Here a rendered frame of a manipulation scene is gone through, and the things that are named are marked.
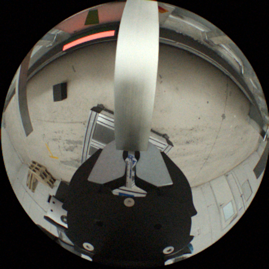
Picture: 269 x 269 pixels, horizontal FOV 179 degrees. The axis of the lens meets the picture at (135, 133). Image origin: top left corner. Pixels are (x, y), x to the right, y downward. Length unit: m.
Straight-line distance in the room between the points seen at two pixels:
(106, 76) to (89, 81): 0.18
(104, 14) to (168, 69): 0.85
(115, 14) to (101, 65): 0.80
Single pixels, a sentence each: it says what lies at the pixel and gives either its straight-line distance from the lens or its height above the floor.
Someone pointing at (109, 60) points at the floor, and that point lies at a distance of 0.99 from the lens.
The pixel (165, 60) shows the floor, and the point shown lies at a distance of 1.00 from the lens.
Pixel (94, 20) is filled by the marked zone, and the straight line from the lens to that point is 0.29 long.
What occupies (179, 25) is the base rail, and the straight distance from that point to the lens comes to 0.33.
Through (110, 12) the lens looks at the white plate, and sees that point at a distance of 0.26.
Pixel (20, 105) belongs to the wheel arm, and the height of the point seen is 0.85.
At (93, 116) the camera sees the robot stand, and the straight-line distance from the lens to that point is 0.83.
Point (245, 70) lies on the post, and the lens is 0.53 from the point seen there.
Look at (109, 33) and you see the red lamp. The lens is 0.28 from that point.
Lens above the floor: 0.93
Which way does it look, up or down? 58 degrees down
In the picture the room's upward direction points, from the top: 180 degrees clockwise
